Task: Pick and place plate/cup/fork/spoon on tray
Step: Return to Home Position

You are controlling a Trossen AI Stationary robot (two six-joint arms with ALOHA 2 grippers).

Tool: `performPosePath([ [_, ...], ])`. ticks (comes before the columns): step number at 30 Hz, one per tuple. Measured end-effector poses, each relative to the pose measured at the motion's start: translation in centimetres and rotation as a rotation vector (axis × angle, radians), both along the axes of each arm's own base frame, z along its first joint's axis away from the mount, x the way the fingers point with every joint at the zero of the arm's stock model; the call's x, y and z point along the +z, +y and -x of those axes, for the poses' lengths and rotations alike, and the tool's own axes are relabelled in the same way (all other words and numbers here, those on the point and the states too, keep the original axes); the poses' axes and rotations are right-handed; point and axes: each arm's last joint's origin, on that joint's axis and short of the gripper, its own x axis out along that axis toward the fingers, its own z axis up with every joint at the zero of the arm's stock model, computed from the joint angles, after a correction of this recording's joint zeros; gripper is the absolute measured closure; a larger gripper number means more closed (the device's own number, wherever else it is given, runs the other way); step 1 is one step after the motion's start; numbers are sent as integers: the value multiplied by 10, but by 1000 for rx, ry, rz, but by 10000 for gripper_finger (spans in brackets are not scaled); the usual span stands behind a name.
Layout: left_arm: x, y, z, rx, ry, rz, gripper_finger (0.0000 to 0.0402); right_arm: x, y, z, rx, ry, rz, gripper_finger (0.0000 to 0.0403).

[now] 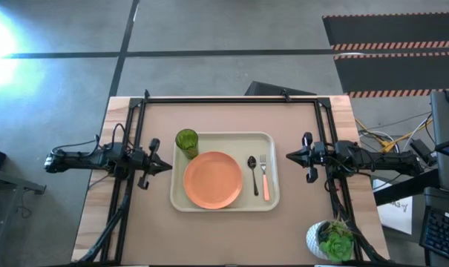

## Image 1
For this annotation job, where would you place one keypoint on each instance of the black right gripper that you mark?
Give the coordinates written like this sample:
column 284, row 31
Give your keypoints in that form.
column 315, row 157

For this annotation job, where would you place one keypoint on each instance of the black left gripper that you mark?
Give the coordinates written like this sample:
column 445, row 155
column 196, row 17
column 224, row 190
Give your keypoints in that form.
column 146, row 165

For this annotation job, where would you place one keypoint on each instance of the green faceted cup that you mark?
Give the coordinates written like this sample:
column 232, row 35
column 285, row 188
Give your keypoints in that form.
column 187, row 141

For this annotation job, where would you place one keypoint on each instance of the dark metal spoon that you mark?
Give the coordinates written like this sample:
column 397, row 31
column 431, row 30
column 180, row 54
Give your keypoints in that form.
column 252, row 162

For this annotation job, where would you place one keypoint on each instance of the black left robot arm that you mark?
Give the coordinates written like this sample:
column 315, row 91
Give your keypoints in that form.
column 83, row 160

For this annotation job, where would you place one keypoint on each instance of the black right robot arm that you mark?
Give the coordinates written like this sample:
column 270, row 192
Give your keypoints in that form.
column 376, row 160

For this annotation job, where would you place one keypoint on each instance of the beige tray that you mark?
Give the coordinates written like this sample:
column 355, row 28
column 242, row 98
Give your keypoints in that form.
column 228, row 142

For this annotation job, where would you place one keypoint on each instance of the succulent in white pot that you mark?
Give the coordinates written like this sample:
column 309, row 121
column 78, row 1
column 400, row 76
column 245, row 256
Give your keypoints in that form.
column 335, row 244

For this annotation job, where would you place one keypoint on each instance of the white paper sheet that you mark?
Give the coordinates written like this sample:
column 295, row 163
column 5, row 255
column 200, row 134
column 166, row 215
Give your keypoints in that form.
column 396, row 215

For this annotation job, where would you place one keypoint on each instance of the black striped floor mat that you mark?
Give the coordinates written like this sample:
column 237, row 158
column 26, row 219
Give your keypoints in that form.
column 391, row 29
column 395, row 74

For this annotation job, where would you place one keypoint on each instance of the dark side monitor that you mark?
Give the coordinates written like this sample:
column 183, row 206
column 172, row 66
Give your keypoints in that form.
column 446, row 122

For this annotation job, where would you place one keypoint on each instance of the grey side desk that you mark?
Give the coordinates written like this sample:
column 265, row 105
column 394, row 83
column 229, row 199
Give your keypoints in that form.
column 5, row 185

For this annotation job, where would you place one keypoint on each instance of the black keyboard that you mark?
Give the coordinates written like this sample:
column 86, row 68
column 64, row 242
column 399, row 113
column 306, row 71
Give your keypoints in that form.
column 443, row 233

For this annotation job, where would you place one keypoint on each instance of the black table frame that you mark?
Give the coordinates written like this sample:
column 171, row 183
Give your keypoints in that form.
column 228, row 100

